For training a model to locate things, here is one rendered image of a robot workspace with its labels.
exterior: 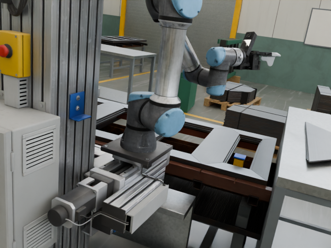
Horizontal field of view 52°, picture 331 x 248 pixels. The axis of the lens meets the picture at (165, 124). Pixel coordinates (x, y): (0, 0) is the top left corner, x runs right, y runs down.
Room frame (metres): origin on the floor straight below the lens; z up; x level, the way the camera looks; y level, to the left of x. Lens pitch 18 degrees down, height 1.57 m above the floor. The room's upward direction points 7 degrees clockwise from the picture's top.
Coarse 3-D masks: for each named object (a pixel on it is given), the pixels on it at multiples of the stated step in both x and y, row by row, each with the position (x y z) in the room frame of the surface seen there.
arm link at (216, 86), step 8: (200, 72) 1.42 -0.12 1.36; (208, 72) 1.40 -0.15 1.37; (216, 72) 1.35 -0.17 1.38; (224, 72) 1.35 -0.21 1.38; (200, 80) 1.41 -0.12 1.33; (208, 80) 1.37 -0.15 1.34; (216, 80) 1.35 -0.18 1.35; (224, 80) 1.36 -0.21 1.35; (208, 88) 1.37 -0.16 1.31; (216, 88) 1.35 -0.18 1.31; (224, 88) 1.37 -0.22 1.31
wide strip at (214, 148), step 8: (216, 128) 2.28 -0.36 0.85; (224, 128) 2.30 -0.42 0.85; (208, 136) 2.09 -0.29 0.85; (216, 136) 2.11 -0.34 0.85; (224, 136) 2.13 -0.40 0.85; (232, 136) 2.15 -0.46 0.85; (200, 144) 1.93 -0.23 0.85; (208, 144) 1.94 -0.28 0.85; (216, 144) 1.96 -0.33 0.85; (224, 144) 1.98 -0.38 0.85; (232, 144) 2.00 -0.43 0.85; (200, 152) 1.80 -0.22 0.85; (208, 152) 1.81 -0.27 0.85; (216, 152) 1.83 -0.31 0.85; (224, 152) 1.85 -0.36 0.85; (200, 160) 1.68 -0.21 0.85; (208, 160) 1.69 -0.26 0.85; (216, 160) 1.71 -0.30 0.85
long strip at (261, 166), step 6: (276, 138) 2.23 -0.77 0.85; (264, 144) 2.07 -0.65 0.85; (270, 144) 2.09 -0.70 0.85; (264, 150) 1.96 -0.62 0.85; (270, 150) 1.98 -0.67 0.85; (258, 156) 1.84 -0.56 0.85; (264, 156) 1.86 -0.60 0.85; (270, 156) 1.87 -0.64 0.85; (258, 162) 1.76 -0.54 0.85; (264, 162) 1.77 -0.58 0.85; (270, 162) 1.78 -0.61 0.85; (252, 168) 1.66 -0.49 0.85; (258, 168) 1.67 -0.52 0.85; (264, 168) 1.68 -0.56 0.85; (258, 174) 1.60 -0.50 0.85; (264, 174) 1.61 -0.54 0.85
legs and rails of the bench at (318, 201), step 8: (288, 192) 1.15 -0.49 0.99; (296, 192) 1.14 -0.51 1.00; (304, 200) 1.13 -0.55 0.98; (312, 200) 1.12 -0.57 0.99; (320, 200) 1.11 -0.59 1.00; (328, 200) 1.11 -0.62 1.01; (280, 216) 2.32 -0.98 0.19; (296, 224) 2.28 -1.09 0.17; (304, 224) 2.26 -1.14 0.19; (312, 224) 2.26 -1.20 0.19; (328, 232) 2.20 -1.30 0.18
